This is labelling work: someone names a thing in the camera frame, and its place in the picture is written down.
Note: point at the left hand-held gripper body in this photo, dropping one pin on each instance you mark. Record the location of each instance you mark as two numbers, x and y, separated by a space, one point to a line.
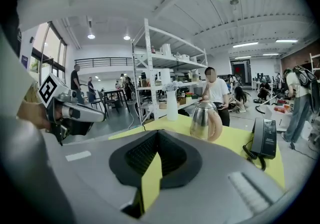
52 87

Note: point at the white rectangular appliance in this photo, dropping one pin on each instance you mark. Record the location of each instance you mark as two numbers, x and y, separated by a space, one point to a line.
166 49

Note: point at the white metal shelving rack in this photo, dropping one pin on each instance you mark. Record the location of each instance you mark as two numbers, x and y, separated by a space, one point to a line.
150 67

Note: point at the long table black legs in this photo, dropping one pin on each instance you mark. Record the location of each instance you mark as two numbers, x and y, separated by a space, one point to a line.
112 91

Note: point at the ceiling strip light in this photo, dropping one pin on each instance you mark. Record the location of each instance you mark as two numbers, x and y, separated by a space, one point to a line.
245 44
286 40

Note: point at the person's left hand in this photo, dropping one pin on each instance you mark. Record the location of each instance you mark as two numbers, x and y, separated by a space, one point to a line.
43 117

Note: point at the blue wall poster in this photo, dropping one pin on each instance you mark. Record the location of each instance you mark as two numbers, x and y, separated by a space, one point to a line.
24 62

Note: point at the black chair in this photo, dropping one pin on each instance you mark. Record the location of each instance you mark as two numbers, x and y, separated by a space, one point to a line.
92 97

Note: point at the person's left forearm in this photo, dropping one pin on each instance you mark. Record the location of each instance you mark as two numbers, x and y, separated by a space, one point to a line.
25 112

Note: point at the small potted red flowers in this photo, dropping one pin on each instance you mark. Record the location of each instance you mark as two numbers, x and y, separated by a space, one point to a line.
192 95

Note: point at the white vase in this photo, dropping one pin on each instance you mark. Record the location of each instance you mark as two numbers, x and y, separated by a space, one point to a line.
172 105

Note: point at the red box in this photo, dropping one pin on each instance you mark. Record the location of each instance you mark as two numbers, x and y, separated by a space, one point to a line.
280 109

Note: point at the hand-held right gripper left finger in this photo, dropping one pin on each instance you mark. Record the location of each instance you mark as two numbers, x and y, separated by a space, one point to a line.
87 168

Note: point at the desk with black monitors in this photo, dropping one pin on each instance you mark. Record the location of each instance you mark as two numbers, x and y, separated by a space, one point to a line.
262 76

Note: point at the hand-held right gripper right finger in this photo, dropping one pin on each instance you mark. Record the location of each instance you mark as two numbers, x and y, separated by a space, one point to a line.
225 185

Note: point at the dark double door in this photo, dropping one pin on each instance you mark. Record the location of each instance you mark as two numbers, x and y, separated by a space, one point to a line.
240 70

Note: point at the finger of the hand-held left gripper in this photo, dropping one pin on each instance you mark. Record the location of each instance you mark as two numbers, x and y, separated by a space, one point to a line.
77 129
87 115

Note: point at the black desk telephone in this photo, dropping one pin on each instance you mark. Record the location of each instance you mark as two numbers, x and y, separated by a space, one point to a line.
265 137

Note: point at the large glass window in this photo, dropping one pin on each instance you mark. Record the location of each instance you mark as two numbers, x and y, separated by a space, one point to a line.
50 47

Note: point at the round pendant lamp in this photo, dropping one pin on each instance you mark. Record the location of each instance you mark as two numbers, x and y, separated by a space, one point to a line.
126 37
91 36

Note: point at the white cylindrical container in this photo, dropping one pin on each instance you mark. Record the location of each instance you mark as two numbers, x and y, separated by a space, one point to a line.
165 76

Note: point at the yellow-green tablecloth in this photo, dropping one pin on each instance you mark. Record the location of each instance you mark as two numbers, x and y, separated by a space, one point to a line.
232 140

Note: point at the black balcony railing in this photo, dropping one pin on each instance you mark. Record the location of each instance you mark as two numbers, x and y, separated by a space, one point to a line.
107 62

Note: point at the white low cabinet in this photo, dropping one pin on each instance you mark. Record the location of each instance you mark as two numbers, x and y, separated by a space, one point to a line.
275 117

